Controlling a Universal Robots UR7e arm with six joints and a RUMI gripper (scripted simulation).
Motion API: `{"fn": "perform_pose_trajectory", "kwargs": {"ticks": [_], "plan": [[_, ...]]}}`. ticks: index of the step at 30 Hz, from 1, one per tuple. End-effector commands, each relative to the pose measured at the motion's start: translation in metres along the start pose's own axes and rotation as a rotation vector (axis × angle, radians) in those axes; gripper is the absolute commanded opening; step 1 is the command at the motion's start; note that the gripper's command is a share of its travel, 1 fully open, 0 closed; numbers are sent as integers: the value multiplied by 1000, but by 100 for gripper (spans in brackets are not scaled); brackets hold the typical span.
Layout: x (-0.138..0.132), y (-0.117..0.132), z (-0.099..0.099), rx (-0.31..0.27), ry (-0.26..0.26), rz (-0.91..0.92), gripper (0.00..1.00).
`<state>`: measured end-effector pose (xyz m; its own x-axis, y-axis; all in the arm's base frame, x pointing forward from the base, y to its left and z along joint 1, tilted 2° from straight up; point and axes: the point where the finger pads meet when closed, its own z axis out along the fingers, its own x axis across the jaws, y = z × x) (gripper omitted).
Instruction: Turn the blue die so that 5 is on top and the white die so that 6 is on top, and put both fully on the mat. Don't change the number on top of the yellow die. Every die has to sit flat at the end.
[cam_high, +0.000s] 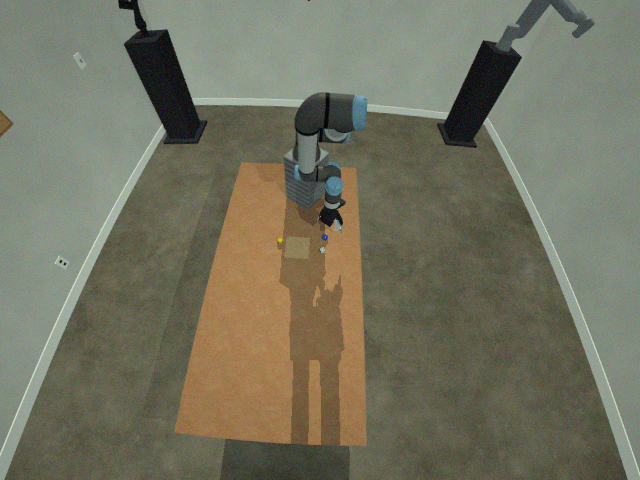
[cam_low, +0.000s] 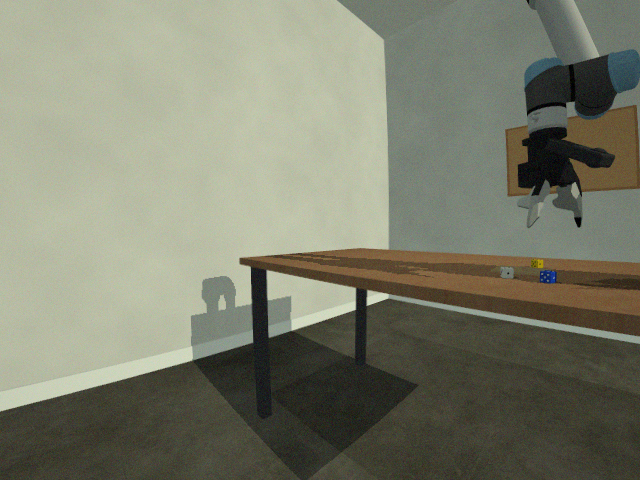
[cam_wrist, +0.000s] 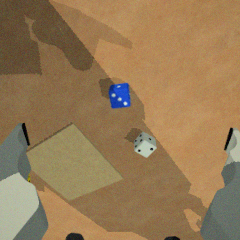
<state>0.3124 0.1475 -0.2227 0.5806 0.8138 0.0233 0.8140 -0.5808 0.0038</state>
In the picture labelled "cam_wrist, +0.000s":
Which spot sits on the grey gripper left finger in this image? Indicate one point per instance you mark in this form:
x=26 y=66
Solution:
x=22 y=215

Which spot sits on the blue die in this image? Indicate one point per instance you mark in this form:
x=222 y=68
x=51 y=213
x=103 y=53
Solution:
x=119 y=95

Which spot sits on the white die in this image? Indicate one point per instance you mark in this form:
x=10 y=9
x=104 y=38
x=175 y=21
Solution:
x=144 y=144

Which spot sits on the tan square mat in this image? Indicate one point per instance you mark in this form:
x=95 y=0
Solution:
x=71 y=164

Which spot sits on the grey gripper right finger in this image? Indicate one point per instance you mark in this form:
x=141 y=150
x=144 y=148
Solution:
x=222 y=219

